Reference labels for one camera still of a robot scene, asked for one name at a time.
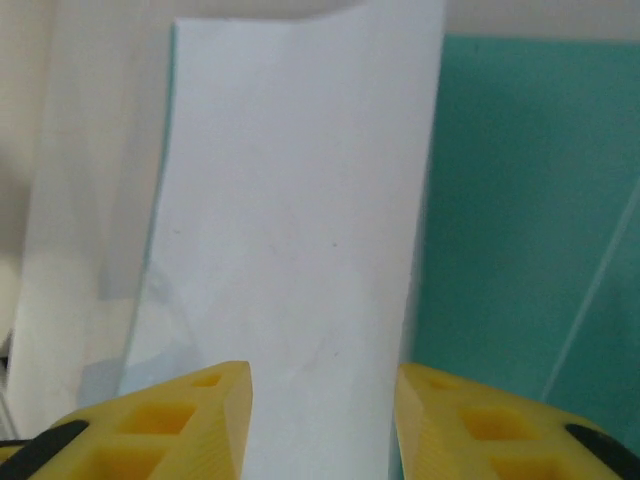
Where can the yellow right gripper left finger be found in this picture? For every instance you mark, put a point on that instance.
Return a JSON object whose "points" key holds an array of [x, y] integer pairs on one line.
{"points": [[150, 435]]}

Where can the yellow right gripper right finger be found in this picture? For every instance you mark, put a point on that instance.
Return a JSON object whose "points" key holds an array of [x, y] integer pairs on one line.
{"points": [[500, 440]]}

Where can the green file folder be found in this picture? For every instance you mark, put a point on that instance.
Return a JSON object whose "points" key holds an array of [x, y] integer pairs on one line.
{"points": [[525, 175]]}

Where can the white paper sheet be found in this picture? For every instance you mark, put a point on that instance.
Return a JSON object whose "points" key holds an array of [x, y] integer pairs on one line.
{"points": [[300, 200]]}

